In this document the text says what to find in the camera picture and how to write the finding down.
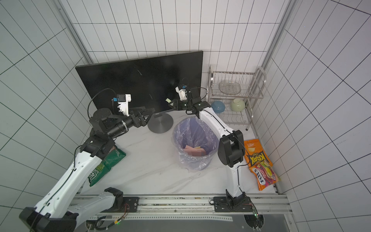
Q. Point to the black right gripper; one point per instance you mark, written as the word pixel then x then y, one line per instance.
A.
pixel 178 104

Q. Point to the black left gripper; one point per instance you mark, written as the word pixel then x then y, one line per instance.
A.
pixel 143 122

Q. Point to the small pink sticky note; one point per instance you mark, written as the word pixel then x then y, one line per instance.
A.
pixel 195 152

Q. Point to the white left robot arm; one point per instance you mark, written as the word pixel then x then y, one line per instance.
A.
pixel 53 213

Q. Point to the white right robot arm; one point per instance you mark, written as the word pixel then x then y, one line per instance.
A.
pixel 231 148

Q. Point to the black computer monitor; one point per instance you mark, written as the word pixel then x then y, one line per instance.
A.
pixel 149 81

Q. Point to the blue bowl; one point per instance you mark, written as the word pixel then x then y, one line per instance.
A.
pixel 218 107

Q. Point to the trash bin with plastic liner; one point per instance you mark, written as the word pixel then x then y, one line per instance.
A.
pixel 194 133

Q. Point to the green snack bag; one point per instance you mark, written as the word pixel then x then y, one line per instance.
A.
pixel 112 159

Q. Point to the green bowl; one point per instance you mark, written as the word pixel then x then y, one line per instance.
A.
pixel 237 105

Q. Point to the metal dish rack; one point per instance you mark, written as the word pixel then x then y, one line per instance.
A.
pixel 252 85

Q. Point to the orange snack bag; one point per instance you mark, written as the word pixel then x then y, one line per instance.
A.
pixel 255 153

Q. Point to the pink candy bag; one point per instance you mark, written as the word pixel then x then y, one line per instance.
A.
pixel 265 175

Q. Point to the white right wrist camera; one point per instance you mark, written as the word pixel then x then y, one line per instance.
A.
pixel 182 93

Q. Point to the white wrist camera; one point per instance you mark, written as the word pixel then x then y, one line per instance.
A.
pixel 182 93
pixel 123 100

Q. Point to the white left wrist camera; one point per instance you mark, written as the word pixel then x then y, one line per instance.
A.
pixel 123 100

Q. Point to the metal mounting rail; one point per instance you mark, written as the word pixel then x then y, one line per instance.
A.
pixel 209 207

